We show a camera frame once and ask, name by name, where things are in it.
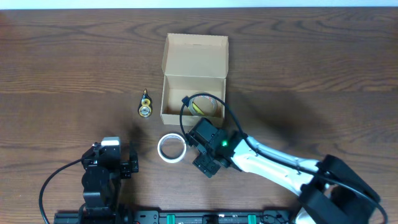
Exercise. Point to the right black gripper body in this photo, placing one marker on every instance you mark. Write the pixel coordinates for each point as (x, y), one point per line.
(205, 163)

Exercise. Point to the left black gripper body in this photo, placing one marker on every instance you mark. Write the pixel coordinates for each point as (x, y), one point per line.
(89, 160)

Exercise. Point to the white tape roll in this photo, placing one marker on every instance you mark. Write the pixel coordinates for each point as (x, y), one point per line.
(163, 155)

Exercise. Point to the clear tape roll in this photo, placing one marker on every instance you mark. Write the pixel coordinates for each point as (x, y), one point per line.
(207, 104)

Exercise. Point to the yellow highlighter pen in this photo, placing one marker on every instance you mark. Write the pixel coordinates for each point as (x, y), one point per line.
(192, 106)

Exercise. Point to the yellow black correction tape dispenser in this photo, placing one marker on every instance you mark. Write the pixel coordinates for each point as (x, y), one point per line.
(145, 105)

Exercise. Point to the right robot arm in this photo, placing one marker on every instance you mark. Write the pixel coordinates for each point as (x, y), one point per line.
(329, 191)

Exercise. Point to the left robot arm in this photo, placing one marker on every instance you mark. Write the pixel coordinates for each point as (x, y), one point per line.
(104, 171)

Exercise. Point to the open cardboard box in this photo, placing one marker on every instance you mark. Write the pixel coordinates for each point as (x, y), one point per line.
(192, 64)

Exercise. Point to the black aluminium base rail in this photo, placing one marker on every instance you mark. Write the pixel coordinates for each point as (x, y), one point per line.
(155, 217)

